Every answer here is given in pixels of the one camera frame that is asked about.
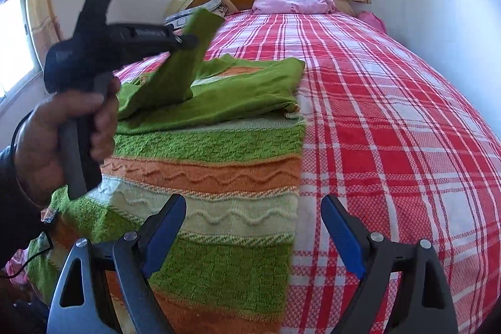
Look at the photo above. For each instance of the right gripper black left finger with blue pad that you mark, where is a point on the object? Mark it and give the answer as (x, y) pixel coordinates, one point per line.
(82, 298)

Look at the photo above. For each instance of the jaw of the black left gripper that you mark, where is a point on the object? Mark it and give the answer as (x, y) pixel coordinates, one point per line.
(181, 42)

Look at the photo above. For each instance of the green striped knit sweater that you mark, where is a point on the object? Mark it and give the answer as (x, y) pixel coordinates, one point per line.
(234, 151)

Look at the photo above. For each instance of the dark sleeved left forearm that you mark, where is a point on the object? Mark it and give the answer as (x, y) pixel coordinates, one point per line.
(20, 219)

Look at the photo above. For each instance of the person's left hand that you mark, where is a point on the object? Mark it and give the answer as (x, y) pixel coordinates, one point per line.
(37, 159)

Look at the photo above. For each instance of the grey patterned pillow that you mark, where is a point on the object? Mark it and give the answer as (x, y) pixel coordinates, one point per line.
(180, 19)

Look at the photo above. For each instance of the yellow curtain left window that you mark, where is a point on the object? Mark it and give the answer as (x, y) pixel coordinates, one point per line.
(44, 26)

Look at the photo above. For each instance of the pink crumpled pillow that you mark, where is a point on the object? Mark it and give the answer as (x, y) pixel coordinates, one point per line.
(294, 7)

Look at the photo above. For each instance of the red white plaid bedspread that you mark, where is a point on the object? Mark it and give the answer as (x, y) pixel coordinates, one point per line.
(403, 150)

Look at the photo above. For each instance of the pink cloth by wall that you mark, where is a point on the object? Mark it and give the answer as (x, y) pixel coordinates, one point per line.
(372, 20)

